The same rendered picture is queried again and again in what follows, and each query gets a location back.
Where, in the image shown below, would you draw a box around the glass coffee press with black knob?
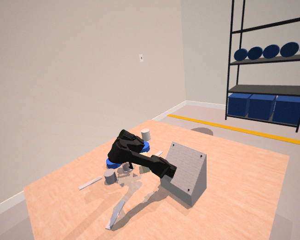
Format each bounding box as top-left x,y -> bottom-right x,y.
121,162 -> 133,173

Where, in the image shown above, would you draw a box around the pale yellow rectangular block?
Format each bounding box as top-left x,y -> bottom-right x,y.
140,152 -> 150,173

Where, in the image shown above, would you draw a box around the blue cylinder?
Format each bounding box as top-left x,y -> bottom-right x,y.
140,141 -> 150,153
106,158 -> 121,169

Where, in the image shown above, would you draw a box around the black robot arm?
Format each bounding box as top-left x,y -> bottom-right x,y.
108,129 -> 177,178

